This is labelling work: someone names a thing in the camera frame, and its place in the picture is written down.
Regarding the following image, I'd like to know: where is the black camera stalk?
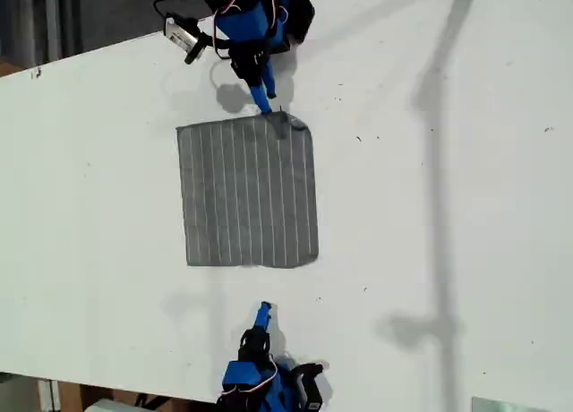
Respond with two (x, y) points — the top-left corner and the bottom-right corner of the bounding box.
(288, 361), (331, 380)
(184, 31), (234, 65)

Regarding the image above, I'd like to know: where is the white table leg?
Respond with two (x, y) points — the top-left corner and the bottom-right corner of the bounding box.
(37, 379), (62, 412)

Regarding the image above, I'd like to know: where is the white plastic container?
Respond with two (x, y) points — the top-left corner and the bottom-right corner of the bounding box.
(82, 398), (141, 412)

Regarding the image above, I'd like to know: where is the silver black camera box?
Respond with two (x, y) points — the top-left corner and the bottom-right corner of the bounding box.
(164, 15), (201, 50)

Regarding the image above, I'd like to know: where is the grey white-striped square towel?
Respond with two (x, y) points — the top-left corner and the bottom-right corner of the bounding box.
(175, 111), (321, 269)

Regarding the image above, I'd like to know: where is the grey metal pole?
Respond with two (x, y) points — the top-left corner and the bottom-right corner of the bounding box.
(43, 0), (62, 63)

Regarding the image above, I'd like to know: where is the black camera cable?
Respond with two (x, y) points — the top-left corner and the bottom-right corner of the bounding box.
(153, 0), (211, 26)

